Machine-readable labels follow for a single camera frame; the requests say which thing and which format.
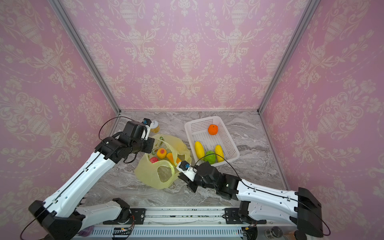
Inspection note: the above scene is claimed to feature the green toy fruit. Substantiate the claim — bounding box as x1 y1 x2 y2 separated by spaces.
204 151 216 165

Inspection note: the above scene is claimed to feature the yellow plastic bag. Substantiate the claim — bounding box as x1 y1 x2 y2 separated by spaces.
134 134 192 190

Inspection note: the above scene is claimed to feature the yellow toy starfruit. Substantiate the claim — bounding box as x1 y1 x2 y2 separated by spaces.
166 153 181 166
215 145 225 163

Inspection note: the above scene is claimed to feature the yellow green toy mango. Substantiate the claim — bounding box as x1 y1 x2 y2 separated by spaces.
195 142 205 160

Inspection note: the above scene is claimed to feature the orange toy fruit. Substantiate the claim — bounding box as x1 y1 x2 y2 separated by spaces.
208 125 219 136

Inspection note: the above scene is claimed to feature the magenta toy fruit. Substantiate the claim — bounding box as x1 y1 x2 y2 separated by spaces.
150 157 159 164

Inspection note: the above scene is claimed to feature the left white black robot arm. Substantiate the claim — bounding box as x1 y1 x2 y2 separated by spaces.
29 119 158 240

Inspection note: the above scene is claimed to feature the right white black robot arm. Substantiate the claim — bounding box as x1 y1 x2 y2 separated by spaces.
178 166 325 238

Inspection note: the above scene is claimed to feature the yellow red toy peach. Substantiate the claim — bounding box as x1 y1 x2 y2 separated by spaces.
157 148 168 159

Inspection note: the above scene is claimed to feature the small jar white lid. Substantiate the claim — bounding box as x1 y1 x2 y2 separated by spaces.
151 121 160 134

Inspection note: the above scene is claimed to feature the round metal tin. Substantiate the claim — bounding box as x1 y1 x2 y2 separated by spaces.
265 226 284 240

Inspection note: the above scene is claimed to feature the black round knob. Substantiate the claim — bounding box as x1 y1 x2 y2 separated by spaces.
294 230 308 240

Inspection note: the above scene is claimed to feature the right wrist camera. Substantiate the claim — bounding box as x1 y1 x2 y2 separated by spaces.
177 161 197 176

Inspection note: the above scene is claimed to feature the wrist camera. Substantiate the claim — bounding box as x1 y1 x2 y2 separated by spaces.
142 118 152 141
177 161 197 176

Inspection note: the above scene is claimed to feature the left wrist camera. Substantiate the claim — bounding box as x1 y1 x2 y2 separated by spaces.
142 118 152 141

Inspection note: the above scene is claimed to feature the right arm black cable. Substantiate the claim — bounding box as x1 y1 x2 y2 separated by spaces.
194 152 331 237

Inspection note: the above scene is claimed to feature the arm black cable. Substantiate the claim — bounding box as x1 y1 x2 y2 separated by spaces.
19 116 134 240
194 152 331 237

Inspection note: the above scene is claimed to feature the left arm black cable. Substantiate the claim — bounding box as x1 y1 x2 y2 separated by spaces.
19 116 134 240

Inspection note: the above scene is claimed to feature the aluminium rail base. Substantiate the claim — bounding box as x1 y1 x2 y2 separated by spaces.
61 205 313 240

